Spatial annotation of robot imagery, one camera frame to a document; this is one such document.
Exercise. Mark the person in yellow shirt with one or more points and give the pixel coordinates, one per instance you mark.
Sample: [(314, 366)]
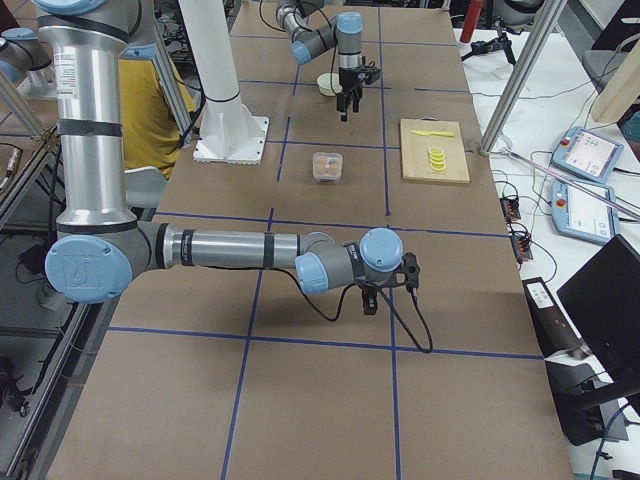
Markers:
[(151, 136)]

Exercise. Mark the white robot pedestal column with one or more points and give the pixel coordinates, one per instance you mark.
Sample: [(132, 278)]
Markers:
[(229, 133)]

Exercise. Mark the wooden cutting board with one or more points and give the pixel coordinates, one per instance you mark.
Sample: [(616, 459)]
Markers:
[(415, 162)]

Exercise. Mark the blue teach pendant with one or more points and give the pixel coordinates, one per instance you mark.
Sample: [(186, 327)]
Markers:
[(587, 155), (581, 216)]

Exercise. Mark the thin metal rod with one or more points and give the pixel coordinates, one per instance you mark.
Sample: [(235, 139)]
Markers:
[(574, 184)]

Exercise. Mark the blue tape grid lines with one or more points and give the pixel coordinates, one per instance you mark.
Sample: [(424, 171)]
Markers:
[(390, 175)]

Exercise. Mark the blue teach pendant far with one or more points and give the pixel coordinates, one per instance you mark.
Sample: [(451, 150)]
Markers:
[(587, 155)]

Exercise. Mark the black laptop monitor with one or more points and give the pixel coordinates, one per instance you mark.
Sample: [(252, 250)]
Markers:
[(602, 300)]

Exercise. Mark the white round bowl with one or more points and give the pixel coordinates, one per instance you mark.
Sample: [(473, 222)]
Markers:
[(328, 84)]

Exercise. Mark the yellow plastic knife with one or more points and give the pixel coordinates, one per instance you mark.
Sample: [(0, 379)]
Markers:
[(446, 134)]

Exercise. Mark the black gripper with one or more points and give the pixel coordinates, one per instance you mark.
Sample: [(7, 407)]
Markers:
[(368, 301), (349, 81)]

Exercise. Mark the aluminium frame post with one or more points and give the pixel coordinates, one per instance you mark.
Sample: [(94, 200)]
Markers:
[(549, 15)]

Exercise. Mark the clear plastic egg carton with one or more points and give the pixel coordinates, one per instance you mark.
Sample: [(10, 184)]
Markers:
[(323, 161)]

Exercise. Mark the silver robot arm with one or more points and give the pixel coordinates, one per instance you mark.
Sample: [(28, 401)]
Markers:
[(102, 246), (343, 33)]

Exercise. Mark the black tripod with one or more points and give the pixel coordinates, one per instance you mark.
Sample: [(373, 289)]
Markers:
[(500, 43)]

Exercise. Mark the blue teach pendant near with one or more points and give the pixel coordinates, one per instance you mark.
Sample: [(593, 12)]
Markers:
[(581, 216)]

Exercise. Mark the brown egg in carton near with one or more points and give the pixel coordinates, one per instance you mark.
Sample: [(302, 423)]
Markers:
[(329, 176)]

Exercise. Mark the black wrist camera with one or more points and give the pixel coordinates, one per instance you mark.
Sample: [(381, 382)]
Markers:
[(368, 75), (406, 274)]

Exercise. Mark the brown paper table cover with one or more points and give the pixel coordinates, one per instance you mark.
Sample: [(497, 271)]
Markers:
[(325, 400)]

